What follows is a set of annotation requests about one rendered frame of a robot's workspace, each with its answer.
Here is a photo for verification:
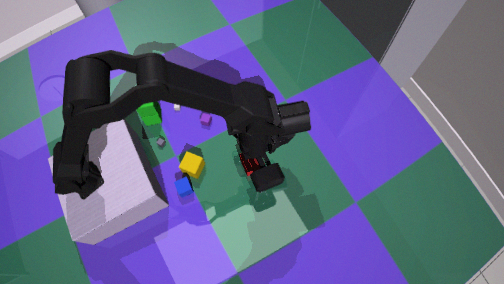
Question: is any green block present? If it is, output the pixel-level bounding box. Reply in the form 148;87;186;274
141;101;162;126
136;101;158;117

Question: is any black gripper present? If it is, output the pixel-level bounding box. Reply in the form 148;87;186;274
233;134;285;193

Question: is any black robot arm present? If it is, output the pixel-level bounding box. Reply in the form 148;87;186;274
52;50;311;199

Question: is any blue block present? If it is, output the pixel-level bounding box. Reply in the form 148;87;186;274
174;176;194;198

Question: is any yellow block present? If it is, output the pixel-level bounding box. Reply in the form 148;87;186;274
178;152;205;179

